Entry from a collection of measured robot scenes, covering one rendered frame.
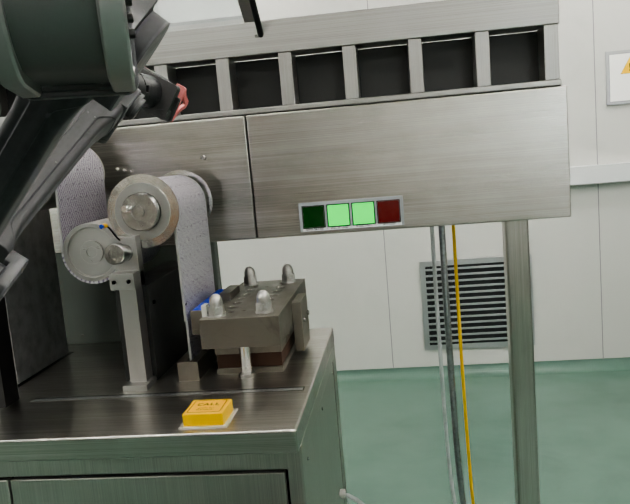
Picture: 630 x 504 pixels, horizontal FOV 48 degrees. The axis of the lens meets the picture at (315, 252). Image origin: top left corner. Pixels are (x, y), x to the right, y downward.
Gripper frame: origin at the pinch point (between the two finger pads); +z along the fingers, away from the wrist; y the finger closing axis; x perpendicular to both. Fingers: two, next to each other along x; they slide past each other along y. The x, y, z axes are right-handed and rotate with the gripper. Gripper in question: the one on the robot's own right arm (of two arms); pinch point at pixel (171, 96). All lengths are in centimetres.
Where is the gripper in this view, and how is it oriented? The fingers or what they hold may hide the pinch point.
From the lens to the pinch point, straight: 139.0
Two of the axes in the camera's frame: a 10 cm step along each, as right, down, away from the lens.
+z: 2.8, -1.1, 9.5
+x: 4.3, -8.8, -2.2
